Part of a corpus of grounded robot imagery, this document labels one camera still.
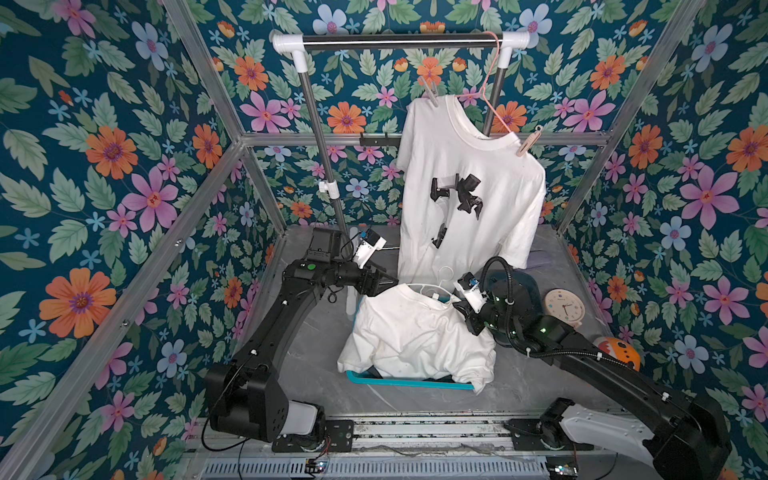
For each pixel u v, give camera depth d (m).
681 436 0.38
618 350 0.78
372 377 0.80
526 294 0.57
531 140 0.57
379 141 0.91
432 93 0.69
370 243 0.68
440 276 0.96
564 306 0.94
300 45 0.51
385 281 0.68
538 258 1.08
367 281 0.66
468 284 0.65
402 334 0.73
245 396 0.40
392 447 0.73
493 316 0.64
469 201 0.77
